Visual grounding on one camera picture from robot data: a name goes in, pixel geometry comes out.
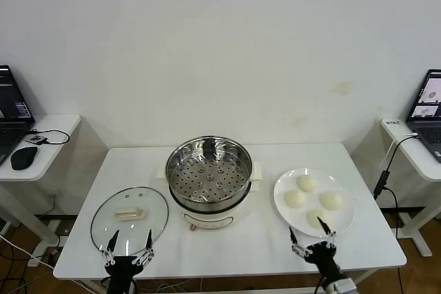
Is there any black open laptop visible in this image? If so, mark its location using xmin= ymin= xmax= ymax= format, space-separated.
xmin=0 ymin=64 xmax=37 ymax=167
xmin=405 ymin=69 xmax=441 ymax=164

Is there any thin black dongle cable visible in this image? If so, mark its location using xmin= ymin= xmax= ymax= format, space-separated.
xmin=29 ymin=129 xmax=70 ymax=145

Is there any black cable with adapter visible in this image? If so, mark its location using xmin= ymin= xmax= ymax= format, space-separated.
xmin=373 ymin=135 xmax=421 ymax=240

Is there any black computer mouse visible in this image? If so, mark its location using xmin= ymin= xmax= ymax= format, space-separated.
xmin=10 ymin=145 xmax=39 ymax=171

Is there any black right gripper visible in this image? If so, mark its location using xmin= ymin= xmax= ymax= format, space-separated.
xmin=287 ymin=216 xmax=346 ymax=283

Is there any small black usb dongle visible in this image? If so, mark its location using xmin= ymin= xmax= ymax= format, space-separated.
xmin=26 ymin=134 xmax=48 ymax=146

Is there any perforated steel steamer basket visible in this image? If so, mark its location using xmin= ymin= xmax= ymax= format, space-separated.
xmin=156 ymin=135 xmax=265 ymax=205

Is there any white steamed baozi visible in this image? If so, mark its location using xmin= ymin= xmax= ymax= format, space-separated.
xmin=296 ymin=175 xmax=318 ymax=193
xmin=306 ymin=207 xmax=334 ymax=230
xmin=284 ymin=189 xmax=307 ymax=209
xmin=319 ymin=190 xmax=344 ymax=211

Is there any white electric cooking pot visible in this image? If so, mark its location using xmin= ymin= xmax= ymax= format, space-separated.
xmin=156 ymin=166 xmax=265 ymax=232

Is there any glass lid with cream handle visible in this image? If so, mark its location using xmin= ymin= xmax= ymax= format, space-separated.
xmin=90 ymin=186 xmax=170 ymax=258

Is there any white wall socket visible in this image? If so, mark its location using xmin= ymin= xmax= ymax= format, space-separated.
xmin=43 ymin=187 xmax=63 ymax=202

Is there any white laptop cable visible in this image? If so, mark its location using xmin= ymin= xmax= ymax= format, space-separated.
xmin=384 ymin=133 xmax=418 ymax=171

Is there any round white plate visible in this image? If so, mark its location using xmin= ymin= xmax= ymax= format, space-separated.
xmin=274 ymin=168 xmax=356 ymax=238

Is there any white side desk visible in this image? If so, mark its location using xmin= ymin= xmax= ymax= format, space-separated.
xmin=380 ymin=117 xmax=441 ymax=257
xmin=0 ymin=114 xmax=83 ymax=250

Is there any white floor cable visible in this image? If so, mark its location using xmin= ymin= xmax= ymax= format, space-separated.
xmin=0 ymin=233 xmax=35 ymax=261

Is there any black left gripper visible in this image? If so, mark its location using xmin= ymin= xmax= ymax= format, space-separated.
xmin=99 ymin=228 xmax=156 ymax=294

